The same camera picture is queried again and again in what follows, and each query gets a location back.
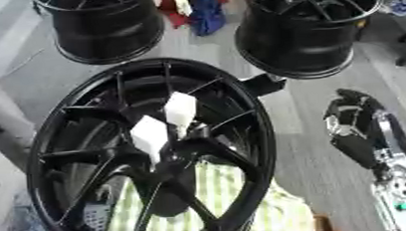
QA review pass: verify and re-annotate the black wheel stand bracket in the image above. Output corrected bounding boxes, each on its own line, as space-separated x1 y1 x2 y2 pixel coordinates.
237 72 290 99

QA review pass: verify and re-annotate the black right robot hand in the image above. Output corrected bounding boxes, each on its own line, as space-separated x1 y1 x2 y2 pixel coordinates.
320 84 406 186

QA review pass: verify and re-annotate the black spoked wheel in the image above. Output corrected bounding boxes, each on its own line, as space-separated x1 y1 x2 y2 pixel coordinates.
19 51 283 231

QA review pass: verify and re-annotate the black wheel rim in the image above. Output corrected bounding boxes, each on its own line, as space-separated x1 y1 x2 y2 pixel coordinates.
232 0 389 84
31 0 169 70

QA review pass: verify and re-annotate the red and blue cloth pile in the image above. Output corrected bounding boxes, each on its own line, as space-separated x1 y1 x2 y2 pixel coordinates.
151 0 234 41

